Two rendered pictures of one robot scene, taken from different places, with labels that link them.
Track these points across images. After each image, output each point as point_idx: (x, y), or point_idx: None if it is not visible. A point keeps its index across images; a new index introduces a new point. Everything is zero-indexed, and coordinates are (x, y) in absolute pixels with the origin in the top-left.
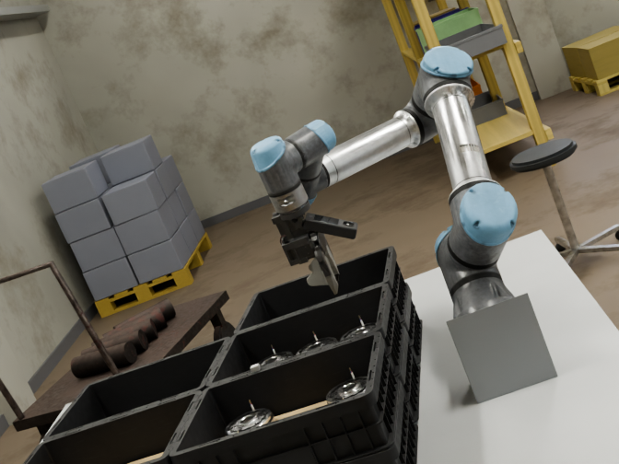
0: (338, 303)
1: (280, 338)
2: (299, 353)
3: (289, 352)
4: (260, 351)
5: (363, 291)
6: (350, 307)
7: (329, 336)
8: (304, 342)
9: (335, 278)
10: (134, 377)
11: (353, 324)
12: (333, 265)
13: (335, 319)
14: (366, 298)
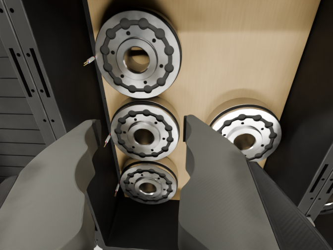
0: (63, 110)
1: (103, 188)
2: (147, 156)
3: (130, 169)
4: (112, 203)
5: (30, 47)
6: (67, 83)
7: (97, 118)
8: (104, 153)
9: (99, 130)
10: None
11: (84, 78)
12: (86, 155)
13: (83, 112)
14: (48, 42)
